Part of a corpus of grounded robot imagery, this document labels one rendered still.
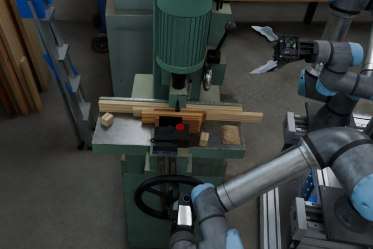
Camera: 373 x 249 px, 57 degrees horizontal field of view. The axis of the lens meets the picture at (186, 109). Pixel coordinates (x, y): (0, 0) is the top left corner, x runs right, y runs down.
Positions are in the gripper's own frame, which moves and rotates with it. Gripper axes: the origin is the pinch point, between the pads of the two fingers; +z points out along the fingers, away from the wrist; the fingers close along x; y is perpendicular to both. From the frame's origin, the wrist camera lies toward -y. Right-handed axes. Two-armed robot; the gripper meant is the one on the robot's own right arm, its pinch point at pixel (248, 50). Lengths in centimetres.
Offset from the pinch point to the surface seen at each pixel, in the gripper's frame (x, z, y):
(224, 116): 19.7, 1.5, -34.8
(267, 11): -115, -80, -260
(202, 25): -6.6, 15.5, 2.2
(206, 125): 23.7, 8.9, -34.5
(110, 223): 82, 56, -103
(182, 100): 14.8, 20.0, -23.2
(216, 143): 30.8, 5.3, -28.2
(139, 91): 7, 40, -62
